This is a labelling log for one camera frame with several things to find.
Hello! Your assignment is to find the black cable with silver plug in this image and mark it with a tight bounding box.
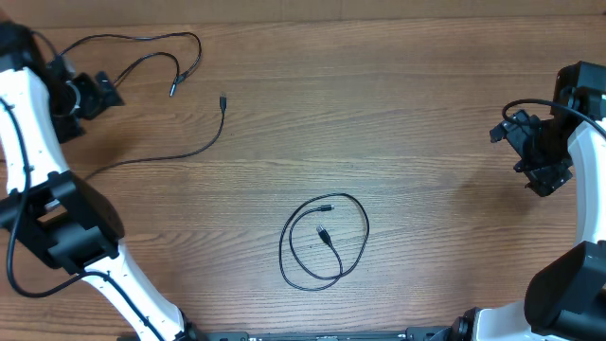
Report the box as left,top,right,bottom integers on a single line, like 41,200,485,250
46,31,203,99

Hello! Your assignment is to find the thin black usb cable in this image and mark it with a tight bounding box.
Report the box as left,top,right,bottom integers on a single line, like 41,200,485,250
83,94,228,181

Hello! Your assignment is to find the black looped usb cable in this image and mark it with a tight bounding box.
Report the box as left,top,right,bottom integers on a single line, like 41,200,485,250
278,192,371,292

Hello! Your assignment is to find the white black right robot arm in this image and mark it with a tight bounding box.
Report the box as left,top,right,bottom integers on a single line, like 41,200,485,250
401,61,605,341

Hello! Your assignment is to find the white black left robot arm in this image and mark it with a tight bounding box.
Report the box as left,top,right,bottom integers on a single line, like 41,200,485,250
1,19,205,340

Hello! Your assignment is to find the brown cardboard box wall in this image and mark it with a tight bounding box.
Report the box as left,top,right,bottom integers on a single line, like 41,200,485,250
1,0,605,28

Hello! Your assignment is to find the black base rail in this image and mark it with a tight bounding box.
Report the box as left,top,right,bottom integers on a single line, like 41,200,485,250
197,326,452,341

